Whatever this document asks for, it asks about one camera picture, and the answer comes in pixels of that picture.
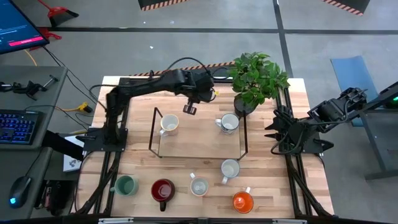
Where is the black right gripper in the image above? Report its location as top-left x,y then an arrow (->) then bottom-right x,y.
264,105 -> 307,147

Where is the cream mug yellow rim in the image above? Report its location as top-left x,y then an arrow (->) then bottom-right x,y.
159,113 -> 180,138

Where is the white mug dark pattern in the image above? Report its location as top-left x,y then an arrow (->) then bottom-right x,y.
215,113 -> 240,135

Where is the grey mug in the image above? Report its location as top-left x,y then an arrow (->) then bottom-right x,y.
220,158 -> 241,185

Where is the orange mug white handle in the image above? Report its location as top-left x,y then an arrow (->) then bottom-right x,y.
231,186 -> 255,215

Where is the small white mug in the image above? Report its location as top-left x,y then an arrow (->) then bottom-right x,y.
189,172 -> 210,198

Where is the red mug black handle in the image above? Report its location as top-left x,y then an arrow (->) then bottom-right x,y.
150,178 -> 176,213

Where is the green mug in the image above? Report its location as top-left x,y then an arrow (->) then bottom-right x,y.
109,175 -> 139,197

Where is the black hazard striped board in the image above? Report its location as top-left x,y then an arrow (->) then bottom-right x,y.
128,61 -> 234,78
137,0 -> 191,12
320,0 -> 371,17

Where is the potted green plant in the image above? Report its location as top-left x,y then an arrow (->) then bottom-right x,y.
228,51 -> 290,118

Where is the silver bar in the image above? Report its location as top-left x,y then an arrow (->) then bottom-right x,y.
272,218 -> 308,224
98,217 -> 134,224

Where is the yellow power plug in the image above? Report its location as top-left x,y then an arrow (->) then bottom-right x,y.
77,101 -> 93,113

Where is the dark grey cart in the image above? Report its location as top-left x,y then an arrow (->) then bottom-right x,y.
341,80 -> 398,182

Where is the black device green light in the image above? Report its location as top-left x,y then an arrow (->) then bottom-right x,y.
378,81 -> 398,110

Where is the white printed box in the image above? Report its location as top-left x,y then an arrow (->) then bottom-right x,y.
63,135 -> 85,173

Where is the black padded bar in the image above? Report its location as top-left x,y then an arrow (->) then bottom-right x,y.
42,129 -> 85,161

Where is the black computer case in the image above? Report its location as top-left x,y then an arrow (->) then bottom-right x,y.
33,179 -> 76,216

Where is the red and black broom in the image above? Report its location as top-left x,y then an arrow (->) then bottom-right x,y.
37,0 -> 80,27

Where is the red plastic dustpan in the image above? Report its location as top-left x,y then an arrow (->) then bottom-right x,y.
29,27 -> 63,51

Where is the black backlit keyboard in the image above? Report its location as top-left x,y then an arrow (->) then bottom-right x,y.
0,108 -> 42,146

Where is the grey desk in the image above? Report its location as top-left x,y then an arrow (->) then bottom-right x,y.
0,65 -> 85,222

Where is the computer monitor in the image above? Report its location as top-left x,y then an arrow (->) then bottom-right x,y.
0,0 -> 50,55

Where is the black computer mouse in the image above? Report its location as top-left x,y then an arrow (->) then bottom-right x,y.
7,175 -> 32,210

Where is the wooden shelf black metal frame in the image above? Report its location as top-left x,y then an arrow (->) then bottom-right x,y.
148,106 -> 249,160

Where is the black aluminium table frame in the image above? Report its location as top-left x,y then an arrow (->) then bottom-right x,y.
74,70 -> 335,218

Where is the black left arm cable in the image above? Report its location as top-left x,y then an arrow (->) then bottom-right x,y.
165,56 -> 231,82

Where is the black monitor cable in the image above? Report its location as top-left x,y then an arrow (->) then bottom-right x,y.
42,45 -> 100,102

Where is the black clamp mount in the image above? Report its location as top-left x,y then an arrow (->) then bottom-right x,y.
0,80 -> 48,101

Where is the yellow cable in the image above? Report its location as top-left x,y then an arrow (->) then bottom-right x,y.
24,49 -> 38,67

